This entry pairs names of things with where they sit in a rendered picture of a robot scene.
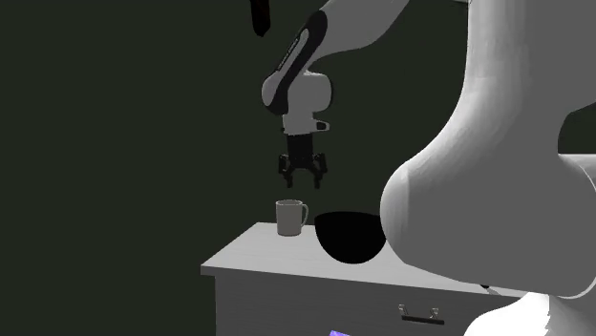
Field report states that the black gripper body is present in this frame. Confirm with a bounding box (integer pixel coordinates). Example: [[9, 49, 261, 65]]
[[285, 133, 316, 171]]

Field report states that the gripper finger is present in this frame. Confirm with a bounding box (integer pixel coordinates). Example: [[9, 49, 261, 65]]
[[277, 154, 296, 190], [309, 152, 329, 191]]

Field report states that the grey mug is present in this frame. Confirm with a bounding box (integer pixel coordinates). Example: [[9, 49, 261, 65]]
[[275, 199, 309, 238]]

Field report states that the black bowl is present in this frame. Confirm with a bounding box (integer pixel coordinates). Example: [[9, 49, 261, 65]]
[[313, 211, 388, 265]]

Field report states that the grey chest of drawers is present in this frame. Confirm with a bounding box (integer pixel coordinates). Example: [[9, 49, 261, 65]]
[[200, 220, 528, 336]]

